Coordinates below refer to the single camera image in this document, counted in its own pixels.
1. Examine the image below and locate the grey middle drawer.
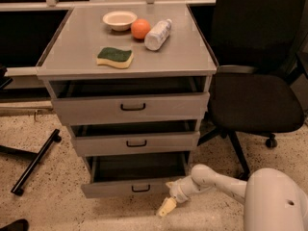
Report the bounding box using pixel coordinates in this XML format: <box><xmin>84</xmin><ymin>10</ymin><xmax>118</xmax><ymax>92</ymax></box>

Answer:
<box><xmin>70</xmin><ymin>120</ymin><xmax>199</xmax><ymax>156</ymax></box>

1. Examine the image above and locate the grey drawer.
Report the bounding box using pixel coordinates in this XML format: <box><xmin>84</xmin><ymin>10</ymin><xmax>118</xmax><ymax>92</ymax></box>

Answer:
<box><xmin>70</xmin><ymin>120</ymin><xmax>199</xmax><ymax>156</ymax></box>
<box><xmin>50</xmin><ymin>77</ymin><xmax>209</xmax><ymax>125</ymax></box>
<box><xmin>82</xmin><ymin>151</ymin><xmax>190</xmax><ymax>198</ymax></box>

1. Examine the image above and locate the green yellow sponge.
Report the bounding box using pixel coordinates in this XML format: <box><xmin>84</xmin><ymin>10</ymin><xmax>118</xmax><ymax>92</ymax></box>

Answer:
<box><xmin>96</xmin><ymin>47</ymin><xmax>134</xmax><ymax>69</ymax></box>

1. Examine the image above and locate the white plastic bottle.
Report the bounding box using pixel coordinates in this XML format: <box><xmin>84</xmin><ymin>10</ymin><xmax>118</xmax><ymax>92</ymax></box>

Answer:
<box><xmin>144</xmin><ymin>19</ymin><xmax>172</xmax><ymax>51</ymax></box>

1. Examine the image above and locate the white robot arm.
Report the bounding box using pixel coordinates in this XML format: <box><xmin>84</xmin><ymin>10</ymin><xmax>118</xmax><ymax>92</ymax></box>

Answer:
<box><xmin>157</xmin><ymin>164</ymin><xmax>308</xmax><ymax>231</ymax></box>

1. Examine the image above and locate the grey top drawer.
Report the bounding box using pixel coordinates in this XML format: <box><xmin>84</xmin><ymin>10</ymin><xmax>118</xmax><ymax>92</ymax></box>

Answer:
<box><xmin>50</xmin><ymin>77</ymin><xmax>209</xmax><ymax>125</ymax></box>

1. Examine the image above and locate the black office chair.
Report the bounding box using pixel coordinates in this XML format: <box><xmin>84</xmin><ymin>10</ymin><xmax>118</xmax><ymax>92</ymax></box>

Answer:
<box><xmin>199</xmin><ymin>0</ymin><xmax>307</xmax><ymax>179</ymax></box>

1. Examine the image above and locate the grey drawer cabinet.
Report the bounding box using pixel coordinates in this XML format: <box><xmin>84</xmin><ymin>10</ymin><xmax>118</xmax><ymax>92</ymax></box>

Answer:
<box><xmin>36</xmin><ymin>2</ymin><xmax>218</xmax><ymax>182</ymax></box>

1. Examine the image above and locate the black table leg base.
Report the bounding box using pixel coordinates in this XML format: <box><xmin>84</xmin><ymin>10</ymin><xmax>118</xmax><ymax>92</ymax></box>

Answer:
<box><xmin>0</xmin><ymin>129</ymin><xmax>62</xmax><ymax>196</ymax></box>

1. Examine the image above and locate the orange fruit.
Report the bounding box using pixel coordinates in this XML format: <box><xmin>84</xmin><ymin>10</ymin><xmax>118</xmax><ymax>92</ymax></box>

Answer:
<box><xmin>131</xmin><ymin>19</ymin><xmax>151</xmax><ymax>39</ymax></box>

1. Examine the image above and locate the grey bottom drawer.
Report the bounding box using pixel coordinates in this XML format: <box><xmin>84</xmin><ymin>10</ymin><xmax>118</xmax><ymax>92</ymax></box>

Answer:
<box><xmin>82</xmin><ymin>151</ymin><xmax>190</xmax><ymax>198</ymax></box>

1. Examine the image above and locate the black object bottom left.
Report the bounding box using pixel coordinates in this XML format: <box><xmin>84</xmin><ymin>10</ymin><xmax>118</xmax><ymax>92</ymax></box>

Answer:
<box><xmin>0</xmin><ymin>218</ymin><xmax>29</xmax><ymax>231</ymax></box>

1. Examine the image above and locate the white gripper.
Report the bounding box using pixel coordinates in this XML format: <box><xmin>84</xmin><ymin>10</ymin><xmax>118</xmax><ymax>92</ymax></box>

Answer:
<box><xmin>157</xmin><ymin>176</ymin><xmax>196</xmax><ymax>218</ymax></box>

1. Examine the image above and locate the cream bowl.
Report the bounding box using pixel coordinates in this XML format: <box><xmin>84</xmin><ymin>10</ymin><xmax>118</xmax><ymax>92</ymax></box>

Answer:
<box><xmin>102</xmin><ymin>11</ymin><xmax>138</xmax><ymax>32</ymax></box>

